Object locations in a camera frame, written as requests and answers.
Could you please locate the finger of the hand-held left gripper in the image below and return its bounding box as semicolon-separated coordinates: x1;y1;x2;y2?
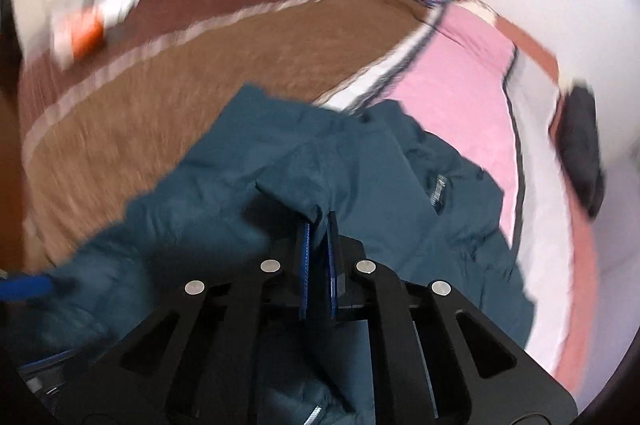
0;272;76;303

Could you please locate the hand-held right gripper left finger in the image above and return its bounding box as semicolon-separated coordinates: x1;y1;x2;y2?
47;222;321;425

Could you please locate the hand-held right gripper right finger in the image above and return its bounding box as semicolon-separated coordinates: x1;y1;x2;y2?
325;211;578;425

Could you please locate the teal padded jacket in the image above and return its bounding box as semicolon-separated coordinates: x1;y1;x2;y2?
15;85;536;425

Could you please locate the striped brown and pink blanket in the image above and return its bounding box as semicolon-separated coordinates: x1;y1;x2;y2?
17;0;606;391

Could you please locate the dark folded cloth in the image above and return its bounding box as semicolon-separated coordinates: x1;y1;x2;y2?
557;85;606;218

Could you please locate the white and orange object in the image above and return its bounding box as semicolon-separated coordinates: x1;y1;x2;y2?
50;0;151;60

